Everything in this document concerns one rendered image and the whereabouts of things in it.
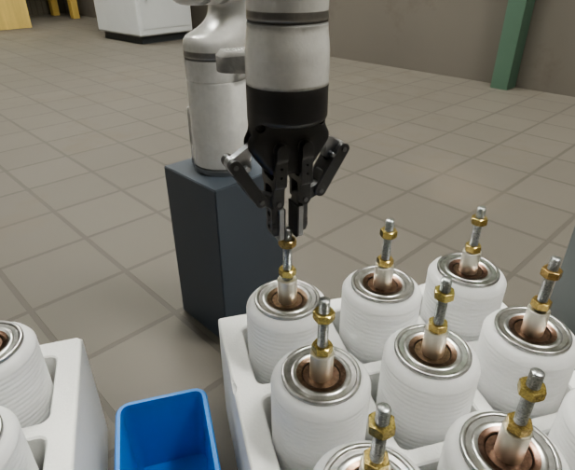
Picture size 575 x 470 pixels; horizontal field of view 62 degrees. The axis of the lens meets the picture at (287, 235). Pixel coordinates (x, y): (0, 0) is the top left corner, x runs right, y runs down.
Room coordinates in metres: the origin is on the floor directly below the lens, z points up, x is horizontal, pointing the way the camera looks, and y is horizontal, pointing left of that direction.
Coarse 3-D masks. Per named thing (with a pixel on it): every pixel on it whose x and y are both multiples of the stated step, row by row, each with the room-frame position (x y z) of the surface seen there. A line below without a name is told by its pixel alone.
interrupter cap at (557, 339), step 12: (504, 312) 0.41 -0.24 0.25; (516, 312) 0.41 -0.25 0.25; (504, 324) 0.39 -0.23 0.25; (516, 324) 0.40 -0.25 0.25; (552, 324) 0.39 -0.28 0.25; (564, 324) 0.39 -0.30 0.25; (504, 336) 0.37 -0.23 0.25; (516, 336) 0.38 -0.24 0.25; (552, 336) 0.38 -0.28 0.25; (564, 336) 0.38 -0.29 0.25; (516, 348) 0.36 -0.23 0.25; (528, 348) 0.36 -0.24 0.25; (540, 348) 0.36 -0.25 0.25; (552, 348) 0.36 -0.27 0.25; (564, 348) 0.36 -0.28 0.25
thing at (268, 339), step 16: (256, 320) 0.41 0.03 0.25; (272, 320) 0.40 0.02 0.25; (304, 320) 0.41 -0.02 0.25; (256, 336) 0.41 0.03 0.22; (272, 336) 0.40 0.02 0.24; (288, 336) 0.39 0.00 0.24; (304, 336) 0.40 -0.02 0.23; (256, 352) 0.41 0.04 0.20; (272, 352) 0.40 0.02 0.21; (256, 368) 0.41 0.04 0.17; (272, 368) 0.40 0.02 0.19
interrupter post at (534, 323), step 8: (528, 304) 0.39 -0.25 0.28; (528, 312) 0.39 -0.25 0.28; (536, 312) 0.38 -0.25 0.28; (544, 312) 0.38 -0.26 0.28; (528, 320) 0.38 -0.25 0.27; (536, 320) 0.38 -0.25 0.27; (544, 320) 0.38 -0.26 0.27; (528, 328) 0.38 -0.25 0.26; (536, 328) 0.38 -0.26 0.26; (544, 328) 0.38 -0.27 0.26; (528, 336) 0.38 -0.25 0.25; (536, 336) 0.38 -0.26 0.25
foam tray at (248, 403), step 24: (336, 312) 0.51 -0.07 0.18; (240, 336) 0.46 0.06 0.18; (336, 336) 0.46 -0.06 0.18; (240, 360) 0.42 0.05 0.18; (240, 384) 0.38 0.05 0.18; (264, 384) 0.38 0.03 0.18; (240, 408) 0.35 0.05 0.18; (264, 408) 0.36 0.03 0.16; (480, 408) 0.34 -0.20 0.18; (240, 432) 0.33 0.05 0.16; (264, 432) 0.32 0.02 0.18; (240, 456) 0.35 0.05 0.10; (264, 456) 0.29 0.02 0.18; (408, 456) 0.29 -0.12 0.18; (432, 456) 0.29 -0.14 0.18
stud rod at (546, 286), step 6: (552, 258) 0.39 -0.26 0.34; (558, 258) 0.39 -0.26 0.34; (552, 264) 0.38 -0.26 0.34; (558, 264) 0.38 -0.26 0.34; (552, 270) 0.38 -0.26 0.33; (546, 282) 0.38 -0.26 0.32; (552, 282) 0.38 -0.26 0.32; (546, 288) 0.38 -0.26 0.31; (540, 294) 0.39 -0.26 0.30; (546, 294) 0.38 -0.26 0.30; (540, 300) 0.38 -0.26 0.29; (546, 300) 0.38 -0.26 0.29
